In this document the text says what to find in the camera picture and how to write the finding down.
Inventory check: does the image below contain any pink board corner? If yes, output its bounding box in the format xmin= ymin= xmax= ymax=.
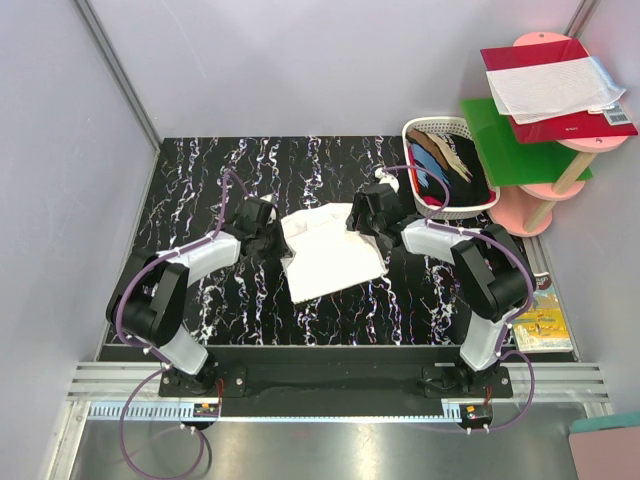
xmin=569 ymin=427 xmax=640 ymax=480

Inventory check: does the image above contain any red plastic folder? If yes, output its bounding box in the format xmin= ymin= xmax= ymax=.
xmin=481 ymin=39 xmax=638 ymax=144

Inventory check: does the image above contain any teal cloth edge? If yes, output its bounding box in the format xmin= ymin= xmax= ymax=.
xmin=570 ymin=412 xmax=640 ymax=434

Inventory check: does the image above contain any black printed t-shirt in basket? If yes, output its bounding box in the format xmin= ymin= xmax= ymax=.
xmin=405 ymin=128 xmax=496 ymax=208

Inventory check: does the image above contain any pink two-tier stand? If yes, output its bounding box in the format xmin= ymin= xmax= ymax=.
xmin=487 ymin=31 xmax=629 ymax=238

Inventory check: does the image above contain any white mesh cloth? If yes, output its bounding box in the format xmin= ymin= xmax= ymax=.
xmin=487 ymin=56 xmax=626 ymax=125

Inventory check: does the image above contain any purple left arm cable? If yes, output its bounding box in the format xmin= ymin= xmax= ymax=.
xmin=112 ymin=169 xmax=251 ymax=480

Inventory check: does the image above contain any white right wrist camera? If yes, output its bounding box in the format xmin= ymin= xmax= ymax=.
xmin=374 ymin=168 xmax=400 ymax=193

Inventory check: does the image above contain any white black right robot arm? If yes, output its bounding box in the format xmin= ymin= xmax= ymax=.
xmin=346 ymin=183 xmax=535 ymax=397

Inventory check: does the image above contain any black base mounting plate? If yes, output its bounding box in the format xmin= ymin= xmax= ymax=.
xmin=159 ymin=362 xmax=514 ymax=399

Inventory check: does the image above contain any green plastic sheet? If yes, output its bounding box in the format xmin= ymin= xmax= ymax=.
xmin=460 ymin=98 xmax=578 ymax=187

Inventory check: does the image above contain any white daisy print t-shirt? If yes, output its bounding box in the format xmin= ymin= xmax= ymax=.
xmin=281 ymin=203 xmax=387 ymax=304

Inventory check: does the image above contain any white perforated plastic basket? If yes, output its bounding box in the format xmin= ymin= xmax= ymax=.
xmin=402 ymin=116 xmax=500 ymax=220

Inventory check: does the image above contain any yellow illustrated paperback book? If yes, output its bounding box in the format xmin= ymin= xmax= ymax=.
xmin=513 ymin=272 xmax=573 ymax=353

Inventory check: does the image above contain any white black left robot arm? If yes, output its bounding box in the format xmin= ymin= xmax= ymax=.
xmin=106 ymin=197 xmax=293 ymax=396

